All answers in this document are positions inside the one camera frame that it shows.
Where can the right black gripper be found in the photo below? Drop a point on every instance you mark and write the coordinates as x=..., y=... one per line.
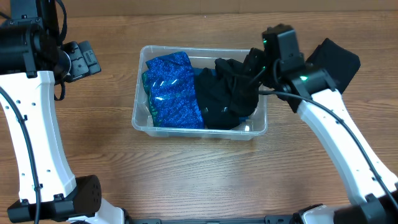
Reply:
x=252, y=57

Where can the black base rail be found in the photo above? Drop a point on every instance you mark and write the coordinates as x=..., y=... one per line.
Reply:
x=268, y=219

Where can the sparkly blue sequin garment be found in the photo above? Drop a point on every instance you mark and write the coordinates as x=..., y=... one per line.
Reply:
x=169, y=85

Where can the black taped garment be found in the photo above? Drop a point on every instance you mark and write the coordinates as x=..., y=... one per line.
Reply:
x=242, y=97

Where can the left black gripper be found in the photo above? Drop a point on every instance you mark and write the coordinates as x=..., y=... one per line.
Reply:
x=84, y=60

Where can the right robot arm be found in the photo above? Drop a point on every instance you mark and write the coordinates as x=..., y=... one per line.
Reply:
x=313, y=88

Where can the large black garment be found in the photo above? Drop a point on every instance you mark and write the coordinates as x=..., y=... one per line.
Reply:
x=341, y=64

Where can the blue denim jeans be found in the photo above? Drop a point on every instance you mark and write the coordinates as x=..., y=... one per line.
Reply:
x=205, y=72

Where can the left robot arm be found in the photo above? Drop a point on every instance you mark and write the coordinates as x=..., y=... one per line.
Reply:
x=34, y=60

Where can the small black garment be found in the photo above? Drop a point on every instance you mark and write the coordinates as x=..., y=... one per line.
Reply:
x=212, y=101

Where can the clear plastic storage bin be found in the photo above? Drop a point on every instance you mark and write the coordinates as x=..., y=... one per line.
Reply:
x=141, y=119

